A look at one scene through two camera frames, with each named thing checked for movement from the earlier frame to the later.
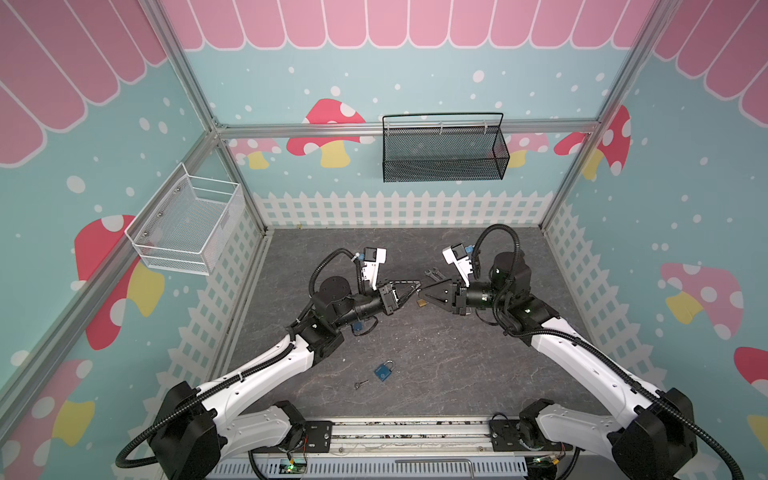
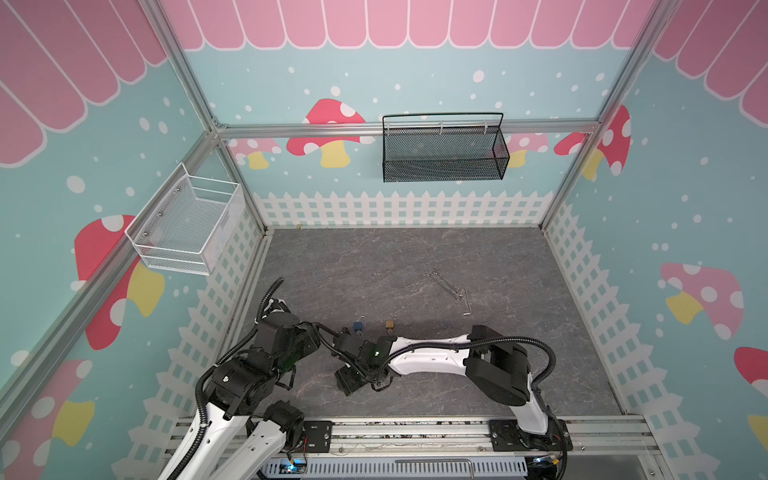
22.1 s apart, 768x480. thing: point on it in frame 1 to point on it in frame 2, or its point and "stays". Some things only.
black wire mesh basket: x=435 y=147 stays
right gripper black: x=457 y=294 to x=352 y=372
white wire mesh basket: x=188 y=227 stays
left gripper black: x=389 y=297 to x=309 y=338
